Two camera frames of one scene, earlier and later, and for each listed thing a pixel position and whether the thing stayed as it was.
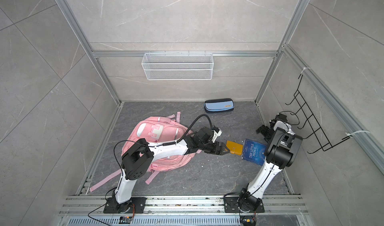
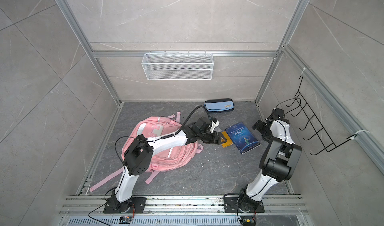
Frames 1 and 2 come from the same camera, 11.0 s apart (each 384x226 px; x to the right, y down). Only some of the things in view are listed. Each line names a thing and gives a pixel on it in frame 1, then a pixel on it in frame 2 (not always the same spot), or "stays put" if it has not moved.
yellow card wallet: x=234 y=148 -> x=229 y=141
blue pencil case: x=219 y=105 stays put
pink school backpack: x=158 y=130 stays put
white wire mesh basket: x=178 y=66 stays put
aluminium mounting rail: x=285 y=205 stays put
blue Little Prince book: x=254 y=152 -> x=243 y=139
